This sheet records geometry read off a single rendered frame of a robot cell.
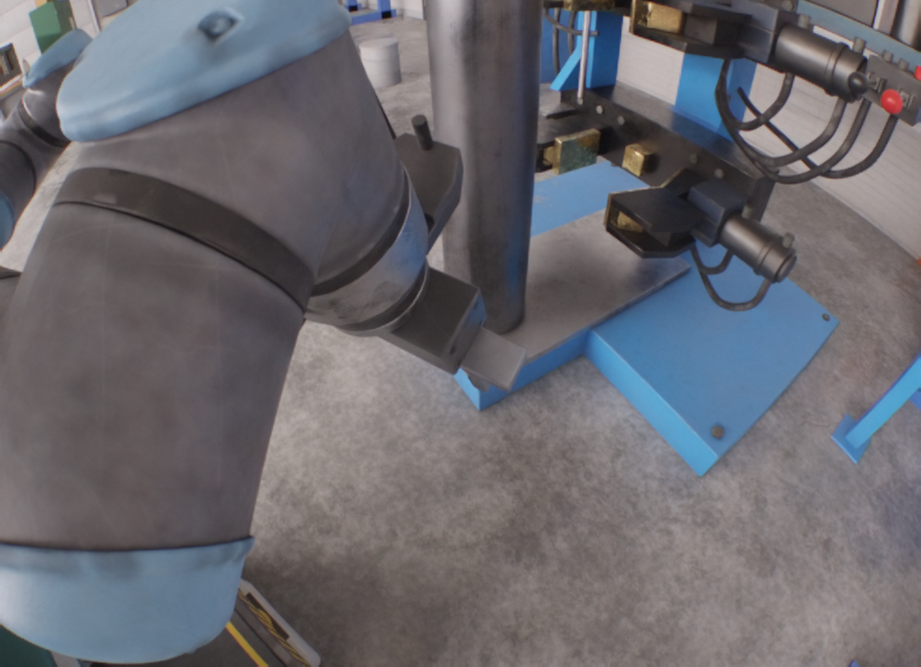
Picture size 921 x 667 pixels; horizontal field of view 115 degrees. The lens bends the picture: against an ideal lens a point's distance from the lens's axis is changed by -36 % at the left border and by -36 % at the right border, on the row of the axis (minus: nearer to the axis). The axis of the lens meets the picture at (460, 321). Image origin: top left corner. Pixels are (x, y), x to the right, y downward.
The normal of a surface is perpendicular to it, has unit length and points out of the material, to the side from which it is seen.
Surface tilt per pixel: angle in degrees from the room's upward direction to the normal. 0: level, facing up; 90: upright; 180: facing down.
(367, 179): 96
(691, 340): 0
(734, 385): 0
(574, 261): 0
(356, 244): 104
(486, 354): 25
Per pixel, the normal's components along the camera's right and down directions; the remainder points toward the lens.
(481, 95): -0.08, 0.74
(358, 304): 0.40, 0.85
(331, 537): -0.04, -0.68
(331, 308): 0.13, 0.93
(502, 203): 0.25, 0.71
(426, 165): -0.13, -0.32
